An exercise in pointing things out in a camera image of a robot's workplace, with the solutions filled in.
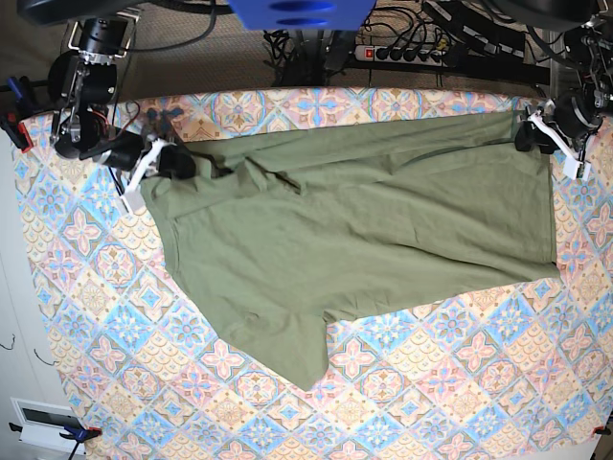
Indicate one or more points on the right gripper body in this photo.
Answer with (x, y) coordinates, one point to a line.
(124, 153)

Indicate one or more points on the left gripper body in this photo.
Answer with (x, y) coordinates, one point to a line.
(569, 120)

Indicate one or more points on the olive green t-shirt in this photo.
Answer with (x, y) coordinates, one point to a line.
(281, 234)

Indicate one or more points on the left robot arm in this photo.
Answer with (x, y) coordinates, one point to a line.
(576, 35)

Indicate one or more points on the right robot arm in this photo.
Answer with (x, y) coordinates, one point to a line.
(83, 80)

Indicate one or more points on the orange black clamp left edge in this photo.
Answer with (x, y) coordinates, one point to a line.
(17, 131)

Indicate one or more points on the patterned tile tablecloth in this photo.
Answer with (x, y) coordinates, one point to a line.
(484, 375)

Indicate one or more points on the blue orange clamp lower left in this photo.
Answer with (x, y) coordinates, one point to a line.
(79, 434)

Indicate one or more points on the orange clamp lower right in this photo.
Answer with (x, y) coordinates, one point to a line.
(602, 430)

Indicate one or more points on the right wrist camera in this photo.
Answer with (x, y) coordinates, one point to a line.
(130, 202)

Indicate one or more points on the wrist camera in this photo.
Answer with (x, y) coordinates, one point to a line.
(130, 202)
(575, 169)

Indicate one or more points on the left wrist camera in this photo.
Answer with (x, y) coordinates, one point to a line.
(575, 169)

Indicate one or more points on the power strip with red switch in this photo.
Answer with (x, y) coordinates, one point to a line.
(399, 55)

